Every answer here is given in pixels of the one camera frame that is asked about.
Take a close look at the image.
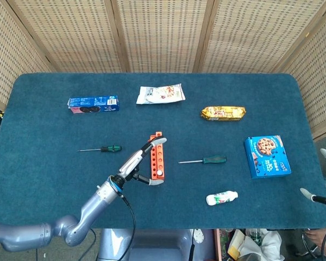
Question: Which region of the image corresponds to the white snack bag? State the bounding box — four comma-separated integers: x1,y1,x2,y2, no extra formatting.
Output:
136,83,186,105

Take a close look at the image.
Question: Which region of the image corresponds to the small green black screwdriver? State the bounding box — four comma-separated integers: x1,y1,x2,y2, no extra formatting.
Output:
79,145,122,153

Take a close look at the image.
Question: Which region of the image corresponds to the gold biscuit packet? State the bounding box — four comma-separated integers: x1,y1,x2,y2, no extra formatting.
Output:
200,105,247,122

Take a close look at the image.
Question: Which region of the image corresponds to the blue sandwich cookie box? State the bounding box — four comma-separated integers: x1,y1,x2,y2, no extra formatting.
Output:
67,95,121,115

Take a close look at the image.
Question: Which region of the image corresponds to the blue chocolate chip cookie box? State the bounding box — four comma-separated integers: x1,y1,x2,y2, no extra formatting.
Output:
243,135,292,179

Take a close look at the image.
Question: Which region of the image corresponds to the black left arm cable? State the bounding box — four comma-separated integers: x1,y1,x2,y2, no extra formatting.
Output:
116,194,136,261

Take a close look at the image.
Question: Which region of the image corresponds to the large green handled screwdriver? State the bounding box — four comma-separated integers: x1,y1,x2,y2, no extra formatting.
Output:
178,155,228,165

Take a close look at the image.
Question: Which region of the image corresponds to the blue felt table cover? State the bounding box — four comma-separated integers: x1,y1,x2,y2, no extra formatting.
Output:
0,72,326,229

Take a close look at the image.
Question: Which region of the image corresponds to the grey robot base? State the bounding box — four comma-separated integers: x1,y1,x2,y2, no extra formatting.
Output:
97,228,215,261

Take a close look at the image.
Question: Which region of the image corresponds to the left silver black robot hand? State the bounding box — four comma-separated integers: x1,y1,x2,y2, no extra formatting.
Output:
114,137,168,189

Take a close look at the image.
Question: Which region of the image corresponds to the white bottle with green label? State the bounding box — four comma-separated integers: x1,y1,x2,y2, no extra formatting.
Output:
205,190,239,206

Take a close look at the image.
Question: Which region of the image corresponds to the white plastic bag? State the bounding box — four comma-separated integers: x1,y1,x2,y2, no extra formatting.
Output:
228,228,285,261

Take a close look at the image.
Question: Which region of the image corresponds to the woven wooden screen panel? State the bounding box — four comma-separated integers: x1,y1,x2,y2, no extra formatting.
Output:
7,0,128,73
274,0,326,141
0,0,55,109
197,0,326,74
110,0,217,73

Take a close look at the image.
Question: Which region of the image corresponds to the orange screwdriver rack with holes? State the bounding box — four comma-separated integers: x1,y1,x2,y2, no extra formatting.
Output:
147,130,166,183

